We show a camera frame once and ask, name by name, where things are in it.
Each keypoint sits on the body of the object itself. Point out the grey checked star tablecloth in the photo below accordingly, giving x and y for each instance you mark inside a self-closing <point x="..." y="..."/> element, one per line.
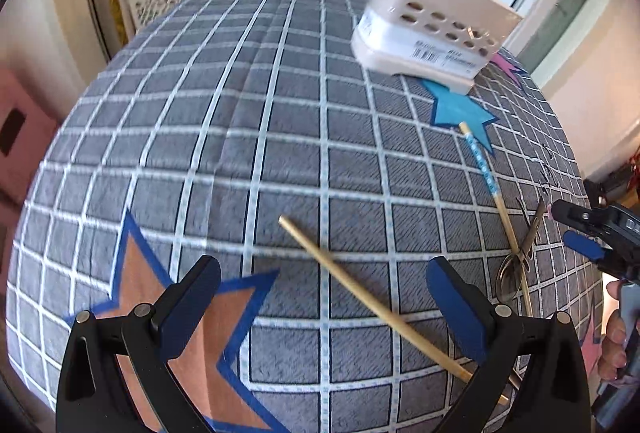
<point x="300" y="138"/>

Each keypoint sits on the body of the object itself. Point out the blue patterned bamboo chopstick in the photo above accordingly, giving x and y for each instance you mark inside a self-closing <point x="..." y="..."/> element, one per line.
<point x="482" y="163"/>

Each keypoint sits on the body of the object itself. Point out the person's right hand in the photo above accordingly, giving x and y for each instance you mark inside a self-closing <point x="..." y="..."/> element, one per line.
<point x="612" y="343"/>

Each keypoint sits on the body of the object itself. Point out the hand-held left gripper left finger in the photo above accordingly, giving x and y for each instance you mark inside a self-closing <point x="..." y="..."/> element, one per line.
<point x="185" y="313"/>

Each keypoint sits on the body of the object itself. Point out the glass sliding door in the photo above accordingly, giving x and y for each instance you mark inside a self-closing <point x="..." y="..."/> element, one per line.
<point x="565" y="18"/>

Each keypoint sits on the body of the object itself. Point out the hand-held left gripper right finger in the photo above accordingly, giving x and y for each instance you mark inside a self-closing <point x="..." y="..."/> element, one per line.
<point x="460" y="313"/>

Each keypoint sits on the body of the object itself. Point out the plain bamboo chopstick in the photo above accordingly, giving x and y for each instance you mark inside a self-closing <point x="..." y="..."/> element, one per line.
<point x="350" y="275"/>

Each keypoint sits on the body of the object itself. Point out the beige plastic utensil holder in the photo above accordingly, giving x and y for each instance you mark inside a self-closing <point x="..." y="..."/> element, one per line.
<point x="430" y="38"/>

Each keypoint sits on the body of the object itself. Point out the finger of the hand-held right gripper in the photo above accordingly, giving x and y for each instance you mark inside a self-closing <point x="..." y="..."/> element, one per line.
<point x="575" y="214"/>
<point x="582" y="245"/>

